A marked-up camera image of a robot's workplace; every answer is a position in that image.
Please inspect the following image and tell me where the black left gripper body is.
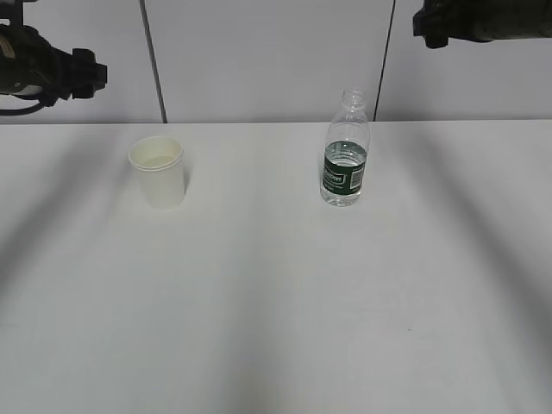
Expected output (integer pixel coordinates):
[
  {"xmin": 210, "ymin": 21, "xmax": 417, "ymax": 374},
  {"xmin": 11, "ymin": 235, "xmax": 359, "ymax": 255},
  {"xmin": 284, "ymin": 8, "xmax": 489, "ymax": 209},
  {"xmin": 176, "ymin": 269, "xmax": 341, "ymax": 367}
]
[{"xmin": 53, "ymin": 48, "xmax": 108, "ymax": 100}]

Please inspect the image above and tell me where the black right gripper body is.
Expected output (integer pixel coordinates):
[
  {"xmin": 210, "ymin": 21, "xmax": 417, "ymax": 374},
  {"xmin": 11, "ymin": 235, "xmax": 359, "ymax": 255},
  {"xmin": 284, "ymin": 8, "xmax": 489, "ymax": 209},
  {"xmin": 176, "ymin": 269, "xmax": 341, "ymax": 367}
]
[{"xmin": 412, "ymin": 0, "xmax": 457, "ymax": 48}]

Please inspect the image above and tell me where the white paper cup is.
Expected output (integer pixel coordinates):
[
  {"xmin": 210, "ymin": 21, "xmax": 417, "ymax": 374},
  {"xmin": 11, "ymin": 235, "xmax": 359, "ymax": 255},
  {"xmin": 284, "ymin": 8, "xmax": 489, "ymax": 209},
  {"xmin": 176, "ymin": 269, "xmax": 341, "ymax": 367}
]
[{"xmin": 129, "ymin": 136, "xmax": 185, "ymax": 210}]

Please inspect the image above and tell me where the clear water bottle green label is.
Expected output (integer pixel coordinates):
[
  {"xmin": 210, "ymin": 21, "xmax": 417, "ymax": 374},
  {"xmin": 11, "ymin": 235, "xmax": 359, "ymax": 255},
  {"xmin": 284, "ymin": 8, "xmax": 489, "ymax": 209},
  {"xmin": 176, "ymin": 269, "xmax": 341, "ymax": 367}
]
[{"xmin": 320, "ymin": 90, "xmax": 370, "ymax": 207}]

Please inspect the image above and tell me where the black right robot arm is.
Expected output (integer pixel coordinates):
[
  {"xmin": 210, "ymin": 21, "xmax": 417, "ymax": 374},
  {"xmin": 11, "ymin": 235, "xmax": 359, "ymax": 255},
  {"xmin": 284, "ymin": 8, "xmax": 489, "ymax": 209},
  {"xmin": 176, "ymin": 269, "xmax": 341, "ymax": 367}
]
[{"xmin": 412, "ymin": 0, "xmax": 551, "ymax": 49}]

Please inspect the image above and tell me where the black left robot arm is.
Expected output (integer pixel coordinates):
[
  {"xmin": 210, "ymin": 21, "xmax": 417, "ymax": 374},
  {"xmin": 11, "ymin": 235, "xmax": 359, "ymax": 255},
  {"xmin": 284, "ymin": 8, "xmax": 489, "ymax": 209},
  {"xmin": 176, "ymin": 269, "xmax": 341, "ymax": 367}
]
[{"xmin": 1, "ymin": 24, "xmax": 108, "ymax": 106}]

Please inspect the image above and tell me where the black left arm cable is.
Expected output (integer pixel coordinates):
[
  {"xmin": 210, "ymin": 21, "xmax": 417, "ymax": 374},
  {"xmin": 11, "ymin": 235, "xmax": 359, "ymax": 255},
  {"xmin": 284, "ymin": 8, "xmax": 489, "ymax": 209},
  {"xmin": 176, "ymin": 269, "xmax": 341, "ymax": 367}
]
[{"xmin": 0, "ymin": 0, "xmax": 66, "ymax": 117}]

